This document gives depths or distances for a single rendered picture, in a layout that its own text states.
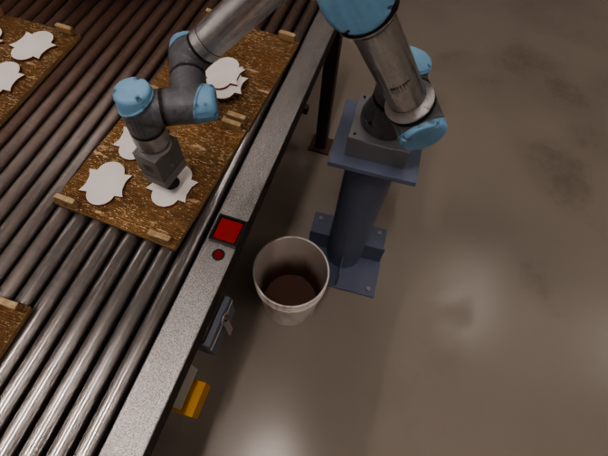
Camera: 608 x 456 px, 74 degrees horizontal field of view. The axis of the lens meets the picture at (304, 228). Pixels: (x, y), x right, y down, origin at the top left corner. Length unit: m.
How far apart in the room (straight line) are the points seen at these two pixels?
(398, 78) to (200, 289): 0.64
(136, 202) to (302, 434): 1.17
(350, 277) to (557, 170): 1.42
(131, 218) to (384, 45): 0.71
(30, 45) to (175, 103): 0.85
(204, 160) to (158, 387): 0.58
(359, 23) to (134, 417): 0.85
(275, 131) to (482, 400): 1.44
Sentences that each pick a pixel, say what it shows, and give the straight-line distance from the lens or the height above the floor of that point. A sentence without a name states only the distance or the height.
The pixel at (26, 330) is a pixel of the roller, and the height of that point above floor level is 0.92.
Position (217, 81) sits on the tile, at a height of 0.97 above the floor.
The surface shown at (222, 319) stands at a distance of 1.05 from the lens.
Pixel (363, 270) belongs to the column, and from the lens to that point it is 2.00.
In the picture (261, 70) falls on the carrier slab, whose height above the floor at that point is 0.94.
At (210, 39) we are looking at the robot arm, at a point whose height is 1.29.
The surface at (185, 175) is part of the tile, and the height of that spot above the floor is 0.94.
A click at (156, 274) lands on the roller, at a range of 1.04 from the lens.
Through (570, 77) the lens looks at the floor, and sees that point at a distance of 3.40.
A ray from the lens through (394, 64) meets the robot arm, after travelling 0.84.
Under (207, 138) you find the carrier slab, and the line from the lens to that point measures 1.20.
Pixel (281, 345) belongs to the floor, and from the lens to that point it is 1.88.
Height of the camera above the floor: 1.84
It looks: 62 degrees down
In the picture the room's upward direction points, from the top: 5 degrees clockwise
